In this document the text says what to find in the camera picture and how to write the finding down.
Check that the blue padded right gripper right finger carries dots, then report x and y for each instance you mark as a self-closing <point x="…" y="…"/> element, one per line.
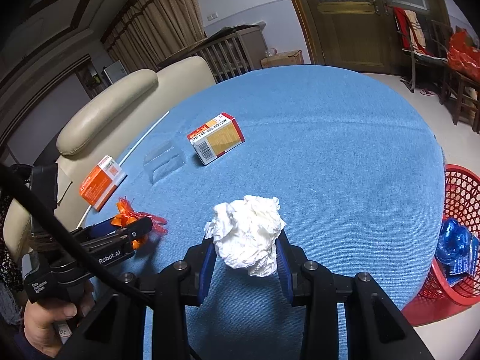
<point x="306" y="283"/>

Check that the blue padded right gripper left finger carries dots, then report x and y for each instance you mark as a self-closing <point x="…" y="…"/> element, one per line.
<point x="183" y="283"/>

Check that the orange wrapper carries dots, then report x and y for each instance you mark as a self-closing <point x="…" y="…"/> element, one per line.
<point x="127" y="215"/>

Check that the white tissue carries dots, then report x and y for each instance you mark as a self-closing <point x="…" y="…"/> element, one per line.
<point x="244" y="233"/>

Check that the blue plastic bag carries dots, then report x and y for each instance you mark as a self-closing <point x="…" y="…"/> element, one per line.
<point x="454" y="241"/>

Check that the red white medicine box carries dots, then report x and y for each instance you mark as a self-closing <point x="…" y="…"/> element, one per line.
<point x="216" y="137"/>

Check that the blue toothpaste box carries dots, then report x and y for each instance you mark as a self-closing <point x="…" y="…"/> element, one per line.
<point x="464" y="267"/>

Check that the person's left hand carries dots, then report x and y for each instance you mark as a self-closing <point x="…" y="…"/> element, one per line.
<point x="39" y="319"/>

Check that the orange white small box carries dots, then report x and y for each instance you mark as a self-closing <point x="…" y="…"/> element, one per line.
<point x="101" y="182"/>

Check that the clear plastic box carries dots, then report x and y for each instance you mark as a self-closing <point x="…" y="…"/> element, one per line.
<point x="163" y="161"/>

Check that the beige leather sofa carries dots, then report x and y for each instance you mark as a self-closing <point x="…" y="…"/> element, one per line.
<point x="110" y="122"/>

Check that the red plastic mesh basket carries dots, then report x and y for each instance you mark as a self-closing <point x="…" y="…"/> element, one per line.
<point x="437" y="300"/>

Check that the wooden slatted crib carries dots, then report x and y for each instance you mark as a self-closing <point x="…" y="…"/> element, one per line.
<point x="230" y="52"/>

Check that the dark wooden stool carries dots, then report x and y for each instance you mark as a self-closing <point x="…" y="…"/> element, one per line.
<point x="460" y="95"/>

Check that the beige curtain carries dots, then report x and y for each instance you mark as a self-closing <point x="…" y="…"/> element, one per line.
<point x="146" y="32"/>

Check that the metal chair with red cloth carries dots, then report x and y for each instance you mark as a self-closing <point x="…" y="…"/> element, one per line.
<point x="414" y="45"/>

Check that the brown wooden door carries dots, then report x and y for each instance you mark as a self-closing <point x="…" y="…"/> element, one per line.
<point x="360" y="34"/>

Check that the red plastic bag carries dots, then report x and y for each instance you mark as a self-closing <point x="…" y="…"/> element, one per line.
<point x="462" y="57"/>

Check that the cardboard box by wall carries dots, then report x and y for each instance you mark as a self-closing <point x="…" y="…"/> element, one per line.
<point x="288" y="58"/>

